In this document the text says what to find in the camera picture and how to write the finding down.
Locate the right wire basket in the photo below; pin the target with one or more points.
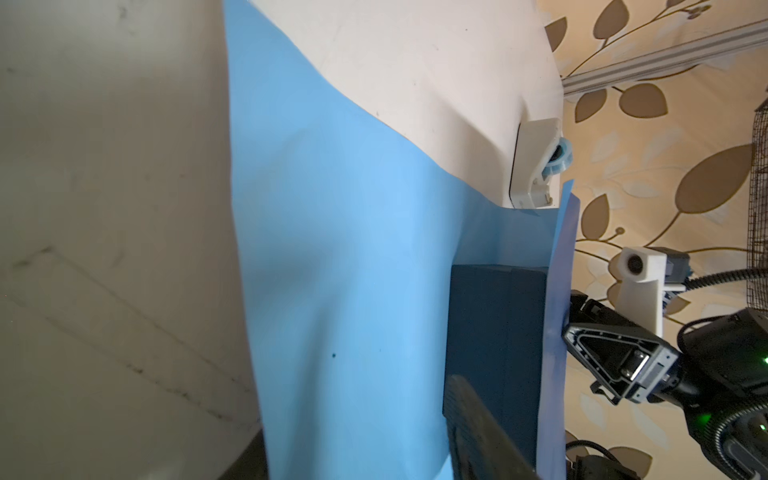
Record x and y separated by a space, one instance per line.
757 211

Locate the blue wrapping paper sheet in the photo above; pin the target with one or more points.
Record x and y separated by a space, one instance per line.
372 145

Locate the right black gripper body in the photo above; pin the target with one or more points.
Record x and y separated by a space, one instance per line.
627 361

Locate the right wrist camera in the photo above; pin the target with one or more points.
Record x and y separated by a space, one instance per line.
648 278

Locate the dark navy gift box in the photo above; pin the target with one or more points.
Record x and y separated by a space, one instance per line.
494 340

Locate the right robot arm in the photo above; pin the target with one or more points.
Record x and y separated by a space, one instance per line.
715 372

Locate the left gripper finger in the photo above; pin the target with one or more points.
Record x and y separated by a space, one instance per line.
478 446

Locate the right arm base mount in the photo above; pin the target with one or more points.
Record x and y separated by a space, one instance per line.
605 466

